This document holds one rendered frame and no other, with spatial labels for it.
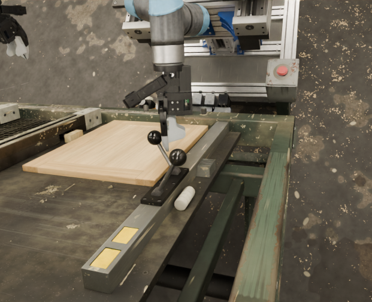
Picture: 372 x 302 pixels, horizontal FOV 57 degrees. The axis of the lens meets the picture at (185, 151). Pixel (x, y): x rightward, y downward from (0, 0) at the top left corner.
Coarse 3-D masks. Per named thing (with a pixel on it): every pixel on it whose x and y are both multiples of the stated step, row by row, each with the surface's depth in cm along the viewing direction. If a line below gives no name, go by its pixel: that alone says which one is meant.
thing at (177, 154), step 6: (174, 150) 71; (180, 150) 71; (174, 156) 70; (180, 156) 70; (186, 156) 72; (174, 162) 71; (180, 162) 71; (168, 174) 74; (162, 180) 75; (162, 186) 75; (156, 192) 75; (162, 192) 77
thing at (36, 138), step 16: (80, 112) 147; (96, 112) 151; (48, 128) 123; (64, 128) 131; (80, 128) 141; (0, 144) 108; (16, 144) 109; (32, 144) 116; (48, 144) 123; (0, 160) 104; (16, 160) 110
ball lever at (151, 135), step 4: (152, 132) 85; (156, 132) 85; (160, 132) 86; (148, 136) 85; (152, 136) 84; (156, 136) 84; (160, 136) 85; (148, 140) 85; (152, 140) 84; (156, 140) 84; (160, 140) 85; (152, 144) 86; (156, 144) 86; (160, 144) 86; (160, 148) 86; (164, 152) 86; (164, 156) 86; (168, 160) 86; (168, 164) 87; (176, 168) 87; (172, 172) 86; (176, 172) 86
